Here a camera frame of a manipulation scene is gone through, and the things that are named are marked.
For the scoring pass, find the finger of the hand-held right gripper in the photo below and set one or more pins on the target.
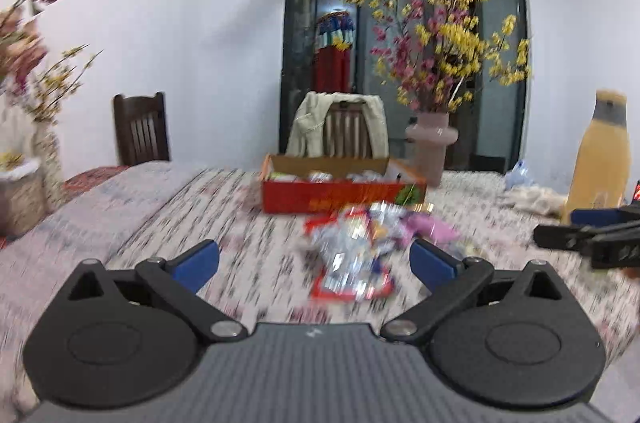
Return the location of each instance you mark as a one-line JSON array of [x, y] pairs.
[[595, 218], [560, 237]]

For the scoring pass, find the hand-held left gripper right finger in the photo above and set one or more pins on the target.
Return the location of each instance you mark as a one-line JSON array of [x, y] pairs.
[[432, 264]]

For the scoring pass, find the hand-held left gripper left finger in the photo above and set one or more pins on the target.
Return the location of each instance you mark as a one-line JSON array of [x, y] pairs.
[[197, 263]]

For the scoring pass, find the pink snack packet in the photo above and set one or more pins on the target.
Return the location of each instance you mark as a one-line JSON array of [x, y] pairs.
[[425, 225]]

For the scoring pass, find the pile of mixed snack packets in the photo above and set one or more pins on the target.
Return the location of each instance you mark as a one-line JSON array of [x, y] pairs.
[[320, 176], [350, 253]]

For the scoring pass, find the red cardboard box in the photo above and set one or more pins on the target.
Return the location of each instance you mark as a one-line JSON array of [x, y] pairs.
[[340, 198]]

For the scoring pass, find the white knitted gloves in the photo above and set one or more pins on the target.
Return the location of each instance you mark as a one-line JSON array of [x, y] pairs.
[[532, 201]]

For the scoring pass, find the yellow thermos bottle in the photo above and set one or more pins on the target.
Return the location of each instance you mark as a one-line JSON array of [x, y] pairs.
[[600, 168]]

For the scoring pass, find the blue white plastic pack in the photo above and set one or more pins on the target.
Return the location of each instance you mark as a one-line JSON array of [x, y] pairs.
[[517, 175]]

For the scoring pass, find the calligraphy printed tablecloth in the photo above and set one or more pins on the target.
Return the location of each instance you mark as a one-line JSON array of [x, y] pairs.
[[280, 263]]

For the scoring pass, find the grey pink patterned cloth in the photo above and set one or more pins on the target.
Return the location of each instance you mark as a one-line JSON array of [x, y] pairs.
[[100, 223]]

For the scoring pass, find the pink ceramic vase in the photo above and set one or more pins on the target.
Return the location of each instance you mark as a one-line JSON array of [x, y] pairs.
[[431, 153]]

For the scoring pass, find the red patterned cloth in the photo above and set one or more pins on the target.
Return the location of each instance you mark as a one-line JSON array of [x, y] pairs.
[[92, 178]]

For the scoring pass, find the dark wooden chair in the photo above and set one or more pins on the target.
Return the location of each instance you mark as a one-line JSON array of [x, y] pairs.
[[142, 128]]

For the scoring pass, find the wooden chair with slats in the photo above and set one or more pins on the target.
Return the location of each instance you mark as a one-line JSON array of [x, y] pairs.
[[347, 128]]

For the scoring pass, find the speckled slim vase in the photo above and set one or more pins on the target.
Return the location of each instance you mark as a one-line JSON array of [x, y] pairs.
[[49, 168]]

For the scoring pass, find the chair with beige jacket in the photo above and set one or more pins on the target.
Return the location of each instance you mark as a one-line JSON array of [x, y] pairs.
[[310, 123]]

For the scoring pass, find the pale woven basket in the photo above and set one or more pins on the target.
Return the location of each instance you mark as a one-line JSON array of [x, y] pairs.
[[22, 203]]

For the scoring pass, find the pink yellow blossom bouquet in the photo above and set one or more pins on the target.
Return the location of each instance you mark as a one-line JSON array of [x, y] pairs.
[[445, 48]]

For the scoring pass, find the yellow blossom twigs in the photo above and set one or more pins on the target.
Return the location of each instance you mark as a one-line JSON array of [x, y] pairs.
[[55, 83]]

